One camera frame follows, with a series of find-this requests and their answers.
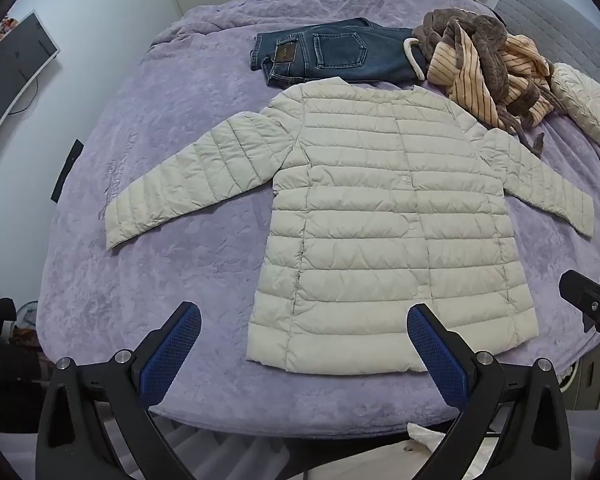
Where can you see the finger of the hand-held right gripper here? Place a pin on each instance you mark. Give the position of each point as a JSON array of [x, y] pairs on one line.
[[580, 292]]

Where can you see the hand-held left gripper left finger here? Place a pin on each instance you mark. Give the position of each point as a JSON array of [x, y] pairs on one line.
[[175, 345]]

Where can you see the brown striped fleece robe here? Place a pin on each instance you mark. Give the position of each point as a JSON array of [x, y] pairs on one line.
[[480, 75]]

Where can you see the cream quilted puffer jacket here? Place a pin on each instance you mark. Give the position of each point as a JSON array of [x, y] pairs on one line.
[[370, 210]]

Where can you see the round cream pleated cushion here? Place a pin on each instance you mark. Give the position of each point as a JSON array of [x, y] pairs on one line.
[[587, 105]]

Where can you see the black flat rectangular object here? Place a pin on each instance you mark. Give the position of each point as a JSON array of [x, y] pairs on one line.
[[68, 170]]

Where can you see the orange wall decoration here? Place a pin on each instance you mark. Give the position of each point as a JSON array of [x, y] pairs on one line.
[[0, 35]]

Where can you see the white framed monitor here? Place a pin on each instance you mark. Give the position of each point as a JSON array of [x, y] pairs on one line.
[[10, 75]]

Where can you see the white crumpled paper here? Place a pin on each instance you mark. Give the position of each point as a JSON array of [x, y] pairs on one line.
[[427, 440]]

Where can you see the purple plush blanket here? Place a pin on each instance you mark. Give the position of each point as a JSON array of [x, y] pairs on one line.
[[180, 135]]

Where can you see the grey quilted headboard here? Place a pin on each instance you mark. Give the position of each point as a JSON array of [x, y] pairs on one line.
[[555, 25]]

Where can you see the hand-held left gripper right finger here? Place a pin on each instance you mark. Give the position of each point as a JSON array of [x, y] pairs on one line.
[[432, 347]]

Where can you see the blue denim jeans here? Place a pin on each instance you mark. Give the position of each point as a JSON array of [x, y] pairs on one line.
[[340, 50]]

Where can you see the dark cloth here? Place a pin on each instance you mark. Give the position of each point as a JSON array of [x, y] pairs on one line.
[[0, 360]]

